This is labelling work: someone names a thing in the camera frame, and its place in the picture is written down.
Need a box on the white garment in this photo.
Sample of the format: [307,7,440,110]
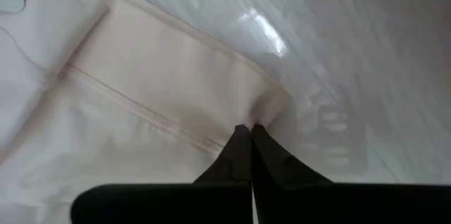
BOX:
[0,0,293,224]

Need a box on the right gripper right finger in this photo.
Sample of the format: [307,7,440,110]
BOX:
[250,123,451,224]

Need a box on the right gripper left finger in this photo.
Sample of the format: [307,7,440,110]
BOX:
[70,124,254,224]

